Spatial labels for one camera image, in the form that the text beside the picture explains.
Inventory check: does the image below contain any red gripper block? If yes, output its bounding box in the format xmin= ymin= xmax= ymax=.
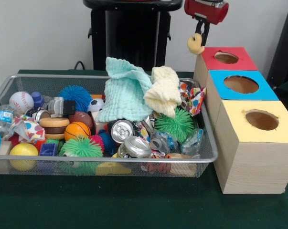
xmin=184 ymin=0 xmax=229 ymax=47

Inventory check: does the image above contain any yellow duck toy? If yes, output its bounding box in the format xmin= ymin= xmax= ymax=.
xmin=187 ymin=32 xmax=205 ymax=55

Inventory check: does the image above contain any polka dot colourful cloth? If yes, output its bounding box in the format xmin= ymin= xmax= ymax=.
xmin=180 ymin=82 xmax=206 ymax=116

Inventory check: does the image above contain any cream yellow cloth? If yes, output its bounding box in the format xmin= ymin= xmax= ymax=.
xmin=144 ymin=66 xmax=182 ymax=118

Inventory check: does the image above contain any mint green cloth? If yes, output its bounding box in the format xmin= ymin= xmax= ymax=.
xmin=96 ymin=57 xmax=154 ymax=124

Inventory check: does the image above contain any clear shallow mesh bin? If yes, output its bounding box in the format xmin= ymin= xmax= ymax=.
xmin=0 ymin=74 xmax=218 ymax=178

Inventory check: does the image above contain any wooden box with three holes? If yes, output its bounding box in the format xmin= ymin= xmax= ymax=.
xmin=192 ymin=46 xmax=288 ymax=195

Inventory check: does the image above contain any black chair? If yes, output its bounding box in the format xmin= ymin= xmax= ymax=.
xmin=268 ymin=5 xmax=288 ymax=94

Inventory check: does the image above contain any large green spiky ball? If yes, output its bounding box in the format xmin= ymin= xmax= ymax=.
xmin=154 ymin=107 xmax=194 ymax=143

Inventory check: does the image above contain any crushed silver can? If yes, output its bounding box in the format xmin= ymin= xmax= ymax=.
xmin=117 ymin=136 xmax=153 ymax=159

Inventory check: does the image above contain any blue spiky ball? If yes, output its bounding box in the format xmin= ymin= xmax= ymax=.
xmin=59 ymin=85 xmax=93 ymax=113

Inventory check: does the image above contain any orange basketball toy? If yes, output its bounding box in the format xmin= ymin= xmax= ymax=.
xmin=65 ymin=122 xmax=92 ymax=142

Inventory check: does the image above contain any burger toy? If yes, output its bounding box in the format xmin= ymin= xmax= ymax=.
xmin=39 ymin=117 xmax=70 ymax=140

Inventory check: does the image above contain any white baseball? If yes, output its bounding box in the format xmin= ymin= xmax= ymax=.
xmin=9 ymin=92 xmax=34 ymax=114

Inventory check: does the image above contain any plain yellow ball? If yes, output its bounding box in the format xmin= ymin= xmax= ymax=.
xmin=10 ymin=143 xmax=39 ymax=171

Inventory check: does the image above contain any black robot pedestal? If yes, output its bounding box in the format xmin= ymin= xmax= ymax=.
xmin=83 ymin=0 xmax=183 ymax=72

